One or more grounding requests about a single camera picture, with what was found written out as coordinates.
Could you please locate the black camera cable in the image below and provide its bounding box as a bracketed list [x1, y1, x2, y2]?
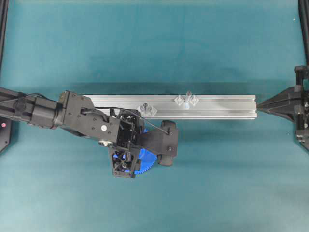
[83, 106, 171, 135]

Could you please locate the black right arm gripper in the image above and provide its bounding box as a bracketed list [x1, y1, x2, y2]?
[257, 66, 309, 150]

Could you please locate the silver aluminium extrusion rail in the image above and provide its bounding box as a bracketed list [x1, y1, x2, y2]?
[87, 94, 257, 120]

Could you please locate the clear shaft mount right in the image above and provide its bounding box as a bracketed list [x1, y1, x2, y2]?
[174, 91, 199, 110]

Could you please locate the black left frame post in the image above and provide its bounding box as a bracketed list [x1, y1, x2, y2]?
[0, 0, 9, 64]

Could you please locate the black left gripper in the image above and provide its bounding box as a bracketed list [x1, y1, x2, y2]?
[109, 109, 144, 178]

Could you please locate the large blue plastic gear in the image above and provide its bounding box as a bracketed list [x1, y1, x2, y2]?
[135, 148, 157, 174]

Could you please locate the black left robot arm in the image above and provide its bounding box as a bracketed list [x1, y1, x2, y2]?
[0, 88, 143, 178]

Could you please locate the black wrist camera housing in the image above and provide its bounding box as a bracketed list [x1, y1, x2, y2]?
[137, 120, 179, 167]

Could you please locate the clear shaft mount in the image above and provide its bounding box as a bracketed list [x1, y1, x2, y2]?
[174, 91, 199, 110]
[137, 103, 157, 117]

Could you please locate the black frame upright post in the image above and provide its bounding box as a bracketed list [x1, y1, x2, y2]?
[298, 0, 309, 65]

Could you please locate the clear shaft mount left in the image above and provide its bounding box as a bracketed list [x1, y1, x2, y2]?
[137, 103, 157, 117]

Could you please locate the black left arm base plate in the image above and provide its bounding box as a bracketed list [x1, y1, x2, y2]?
[0, 117, 12, 152]

